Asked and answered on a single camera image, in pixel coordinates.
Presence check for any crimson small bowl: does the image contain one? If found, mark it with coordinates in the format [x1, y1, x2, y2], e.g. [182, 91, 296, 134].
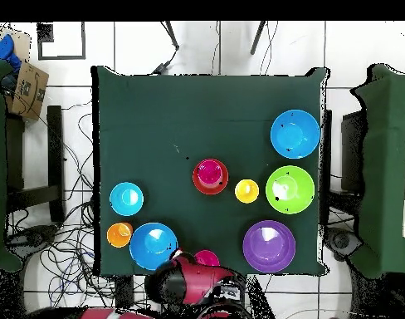
[193, 249, 222, 267]

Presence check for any orange bowl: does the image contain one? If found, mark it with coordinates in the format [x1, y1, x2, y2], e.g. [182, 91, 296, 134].
[192, 158, 230, 196]

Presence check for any crimson cup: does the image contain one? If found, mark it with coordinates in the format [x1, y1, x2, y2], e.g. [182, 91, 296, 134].
[197, 159, 224, 186]

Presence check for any large blue bowl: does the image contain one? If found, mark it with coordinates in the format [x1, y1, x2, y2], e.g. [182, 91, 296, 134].
[129, 221, 179, 271]
[270, 109, 322, 160]

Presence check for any orange cup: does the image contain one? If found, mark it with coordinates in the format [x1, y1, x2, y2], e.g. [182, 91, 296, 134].
[106, 221, 134, 249]

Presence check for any black power brick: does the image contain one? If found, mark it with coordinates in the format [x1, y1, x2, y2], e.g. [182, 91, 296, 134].
[115, 275, 134, 308]

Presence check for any small blue bowl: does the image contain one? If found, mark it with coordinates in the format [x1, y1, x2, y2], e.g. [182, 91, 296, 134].
[109, 181, 144, 218]

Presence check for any large purple bowl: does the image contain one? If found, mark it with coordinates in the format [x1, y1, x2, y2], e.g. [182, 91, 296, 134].
[242, 219, 297, 274]

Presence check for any yellow cup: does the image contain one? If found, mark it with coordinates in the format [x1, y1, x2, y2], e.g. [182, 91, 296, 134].
[234, 178, 261, 204]

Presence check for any large green bowl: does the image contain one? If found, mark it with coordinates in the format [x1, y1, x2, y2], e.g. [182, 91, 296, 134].
[265, 164, 316, 215]

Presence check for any dark green tablecloth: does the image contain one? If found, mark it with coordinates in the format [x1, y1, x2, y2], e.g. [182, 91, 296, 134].
[90, 65, 329, 277]

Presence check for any grey stand base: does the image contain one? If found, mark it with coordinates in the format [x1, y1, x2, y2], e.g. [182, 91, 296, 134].
[323, 227, 364, 262]

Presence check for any black power adapter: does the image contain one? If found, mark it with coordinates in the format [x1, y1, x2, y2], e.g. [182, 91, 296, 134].
[151, 61, 170, 76]

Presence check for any black equipment box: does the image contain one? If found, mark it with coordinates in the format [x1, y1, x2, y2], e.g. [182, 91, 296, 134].
[340, 110, 368, 194]

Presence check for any black tripod leg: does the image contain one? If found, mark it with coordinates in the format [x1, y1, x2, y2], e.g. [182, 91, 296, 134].
[160, 21, 180, 51]
[249, 21, 267, 56]

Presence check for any cardboard box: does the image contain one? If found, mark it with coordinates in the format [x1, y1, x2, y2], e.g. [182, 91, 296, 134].
[5, 60, 50, 120]

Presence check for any blue cloth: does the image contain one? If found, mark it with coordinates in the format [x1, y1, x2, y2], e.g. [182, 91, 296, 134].
[0, 33, 22, 72]

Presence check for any black cable tangle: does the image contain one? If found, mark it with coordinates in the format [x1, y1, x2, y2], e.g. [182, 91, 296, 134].
[6, 99, 150, 319]

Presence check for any black bench frame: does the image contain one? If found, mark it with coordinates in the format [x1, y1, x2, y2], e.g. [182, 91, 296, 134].
[6, 105, 66, 223]

